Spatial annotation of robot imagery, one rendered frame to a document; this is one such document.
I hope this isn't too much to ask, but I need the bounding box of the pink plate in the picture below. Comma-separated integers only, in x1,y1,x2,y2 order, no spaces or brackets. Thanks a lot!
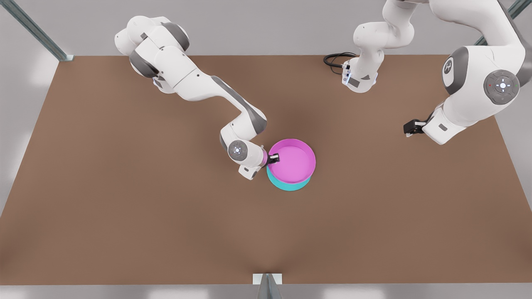
267,139,316,184

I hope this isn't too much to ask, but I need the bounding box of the blue plate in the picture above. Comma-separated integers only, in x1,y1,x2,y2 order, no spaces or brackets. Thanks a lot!
266,167,312,192

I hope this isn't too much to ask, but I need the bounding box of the black cable loop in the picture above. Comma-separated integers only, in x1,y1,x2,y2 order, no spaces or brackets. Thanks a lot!
323,52,358,76

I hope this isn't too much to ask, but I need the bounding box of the silver frame post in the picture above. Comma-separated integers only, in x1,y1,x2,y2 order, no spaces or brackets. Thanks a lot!
474,0,532,46
253,273,283,299
0,0,74,62

